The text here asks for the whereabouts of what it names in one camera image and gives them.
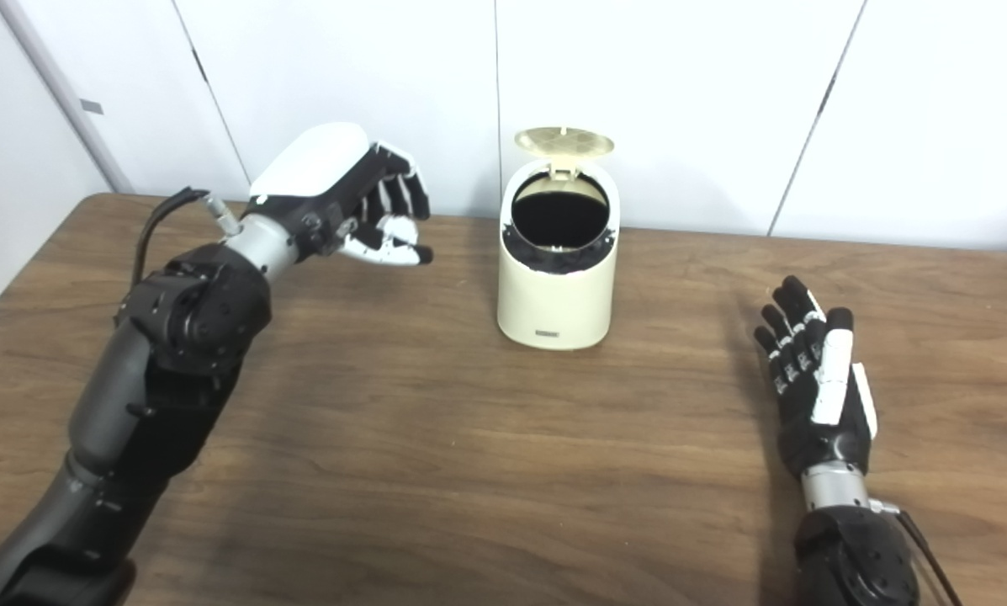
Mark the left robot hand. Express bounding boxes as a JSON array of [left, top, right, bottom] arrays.
[[246, 122, 434, 268]]

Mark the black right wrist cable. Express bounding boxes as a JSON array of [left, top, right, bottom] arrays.
[[869, 498, 967, 606]]

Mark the black bin liner bag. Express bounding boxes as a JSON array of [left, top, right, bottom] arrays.
[[503, 173, 615, 274]]

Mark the cream-colored bin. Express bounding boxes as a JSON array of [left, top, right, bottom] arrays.
[[496, 158, 620, 351]]

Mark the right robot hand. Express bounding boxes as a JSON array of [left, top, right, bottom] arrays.
[[754, 275, 878, 481]]

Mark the round cream bin lid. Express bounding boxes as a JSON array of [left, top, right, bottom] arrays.
[[514, 127, 615, 179]]

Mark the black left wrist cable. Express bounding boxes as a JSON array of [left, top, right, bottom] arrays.
[[131, 187, 243, 287]]

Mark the grey wall corner strip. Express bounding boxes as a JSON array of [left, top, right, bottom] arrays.
[[0, 0, 134, 194]]

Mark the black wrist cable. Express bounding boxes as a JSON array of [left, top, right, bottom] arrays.
[[131, 187, 243, 287], [869, 498, 967, 606]]

